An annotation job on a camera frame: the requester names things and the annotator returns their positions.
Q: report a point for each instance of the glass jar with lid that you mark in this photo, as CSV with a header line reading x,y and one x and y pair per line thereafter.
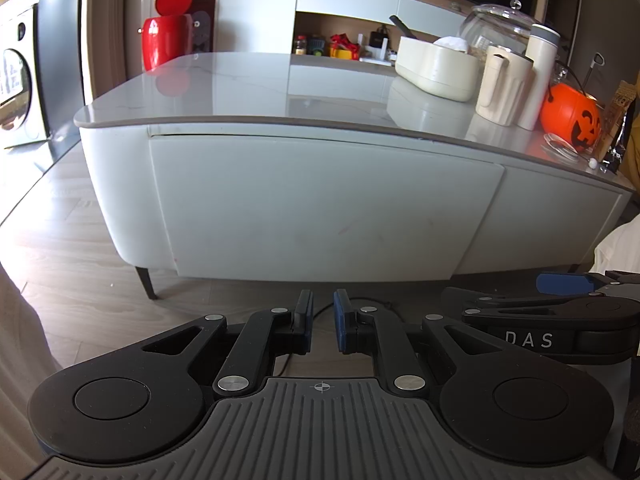
x,y
492,27

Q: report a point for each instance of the beige cloth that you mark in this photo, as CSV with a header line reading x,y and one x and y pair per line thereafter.
x,y
22,360

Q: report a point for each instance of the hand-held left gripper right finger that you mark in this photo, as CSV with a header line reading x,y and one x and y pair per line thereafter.
x,y
343,322

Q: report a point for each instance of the white washing machine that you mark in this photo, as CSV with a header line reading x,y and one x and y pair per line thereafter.
x,y
20,85

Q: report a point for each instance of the white tissue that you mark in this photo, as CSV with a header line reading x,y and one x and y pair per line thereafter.
x,y
452,44

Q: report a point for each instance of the green toy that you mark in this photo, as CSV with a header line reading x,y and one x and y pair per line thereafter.
x,y
316,46

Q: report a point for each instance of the red and yellow toy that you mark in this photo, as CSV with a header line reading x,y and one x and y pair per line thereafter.
x,y
344,47

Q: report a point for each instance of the white coffee table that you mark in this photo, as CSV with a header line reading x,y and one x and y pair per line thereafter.
x,y
115,185

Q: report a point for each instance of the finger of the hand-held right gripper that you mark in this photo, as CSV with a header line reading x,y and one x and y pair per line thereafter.
x,y
565,283
500,302

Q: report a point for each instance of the woven straw object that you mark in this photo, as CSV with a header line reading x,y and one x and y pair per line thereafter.
x,y
617,105

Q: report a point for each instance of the white cloth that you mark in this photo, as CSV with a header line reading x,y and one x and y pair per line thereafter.
x,y
617,255

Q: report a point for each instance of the grey plastic object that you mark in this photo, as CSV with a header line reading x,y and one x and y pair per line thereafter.
x,y
201,30

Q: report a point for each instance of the narrow white drawer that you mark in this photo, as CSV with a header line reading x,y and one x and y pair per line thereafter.
x,y
560,220

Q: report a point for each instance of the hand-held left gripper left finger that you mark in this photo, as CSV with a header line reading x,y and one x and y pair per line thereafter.
x,y
303,322

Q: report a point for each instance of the red trash bin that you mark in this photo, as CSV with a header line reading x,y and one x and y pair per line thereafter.
x,y
165,40

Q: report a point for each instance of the yellow cloth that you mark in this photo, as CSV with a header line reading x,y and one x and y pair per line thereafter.
x,y
634,150

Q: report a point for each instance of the wide white-fronted wooden drawer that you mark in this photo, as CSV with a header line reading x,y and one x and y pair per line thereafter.
x,y
325,210

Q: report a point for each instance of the cream bottle with grey lid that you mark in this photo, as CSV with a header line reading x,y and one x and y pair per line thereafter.
x,y
540,75

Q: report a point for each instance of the grey door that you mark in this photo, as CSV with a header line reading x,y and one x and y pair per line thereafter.
x,y
60,60

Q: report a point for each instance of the cream pitcher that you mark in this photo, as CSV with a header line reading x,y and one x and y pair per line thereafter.
x,y
502,87

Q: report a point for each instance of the orange pumpkin bucket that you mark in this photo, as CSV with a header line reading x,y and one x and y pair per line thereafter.
x,y
567,117

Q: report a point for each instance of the cream organizer box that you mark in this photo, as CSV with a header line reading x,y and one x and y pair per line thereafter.
x,y
440,72

